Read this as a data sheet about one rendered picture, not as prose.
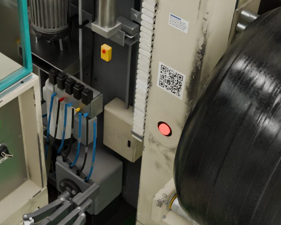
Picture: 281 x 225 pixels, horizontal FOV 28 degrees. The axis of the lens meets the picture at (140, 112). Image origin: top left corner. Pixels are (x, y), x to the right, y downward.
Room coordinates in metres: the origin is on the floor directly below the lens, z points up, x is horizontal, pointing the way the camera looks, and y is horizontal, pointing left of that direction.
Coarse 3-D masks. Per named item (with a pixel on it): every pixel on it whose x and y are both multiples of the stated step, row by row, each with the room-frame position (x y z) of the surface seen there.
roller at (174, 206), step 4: (176, 196) 0.90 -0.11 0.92; (172, 200) 0.88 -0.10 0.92; (176, 200) 0.88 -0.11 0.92; (172, 204) 0.88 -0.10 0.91; (176, 204) 0.87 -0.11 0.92; (172, 208) 0.87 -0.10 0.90; (176, 208) 0.87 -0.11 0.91; (180, 208) 0.86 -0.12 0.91; (176, 212) 0.87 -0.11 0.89; (180, 212) 0.86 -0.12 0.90; (184, 212) 0.85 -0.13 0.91; (184, 216) 0.85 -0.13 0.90; (188, 220) 0.84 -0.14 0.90; (192, 220) 0.84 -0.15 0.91; (196, 224) 0.83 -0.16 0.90
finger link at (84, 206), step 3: (87, 201) 0.75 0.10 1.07; (90, 201) 0.75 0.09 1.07; (81, 204) 0.74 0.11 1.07; (84, 204) 0.74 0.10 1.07; (87, 204) 0.74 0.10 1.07; (90, 204) 0.74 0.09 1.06; (81, 207) 0.73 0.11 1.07; (84, 207) 0.73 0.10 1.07; (87, 207) 0.74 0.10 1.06; (84, 210) 0.73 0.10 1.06; (78, 213) 0.71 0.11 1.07; (78, 216) 0.71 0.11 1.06; (84, 219) 0.70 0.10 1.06
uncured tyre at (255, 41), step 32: (256, 32) 0.91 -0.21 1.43; (224, 64) 0.86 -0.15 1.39; (256, 64) 0.83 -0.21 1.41; (224, 96) 0.79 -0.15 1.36; (256, 96) 0.78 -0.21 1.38; (192, 128) 0.78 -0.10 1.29; (224, 128) 0.75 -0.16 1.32; (256, 128) 0.73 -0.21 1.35; (192, 160) 0.74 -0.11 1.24; (224, 160) 0.71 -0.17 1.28; (256, 160) 0.69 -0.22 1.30; (192, 192) 0.72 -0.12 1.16; (224, 192) 0.68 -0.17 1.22; (256, 192) 0.66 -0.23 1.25; (224, 224) 0.67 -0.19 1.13; (256, 224) 0.63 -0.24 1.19
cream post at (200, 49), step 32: (160, 0) 1.02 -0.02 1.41; (192, 0) 0.98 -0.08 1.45; (224, 0) 1.01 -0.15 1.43; (160, 32) 1.02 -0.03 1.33; (192, 32) 0.97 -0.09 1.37; (224, 32) 1.03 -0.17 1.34; (192, 64) 0.97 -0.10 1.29; (160, 96) 1.01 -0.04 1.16; (192, 96) 0.96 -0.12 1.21; (160, 160) 0.99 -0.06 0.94
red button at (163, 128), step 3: (159, 126) 1.00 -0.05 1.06; (162, 126) 0.99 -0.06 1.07; (165, 126) 0.99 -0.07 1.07; (159, 129) 1.00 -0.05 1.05; (162, 129) 0.99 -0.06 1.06; (165, 129) 0.99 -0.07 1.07; (168, 129) 0.99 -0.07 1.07; (162, 132) 0.99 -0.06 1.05; (165, 132) 0.99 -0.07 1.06; (168, 132) 0.98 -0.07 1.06
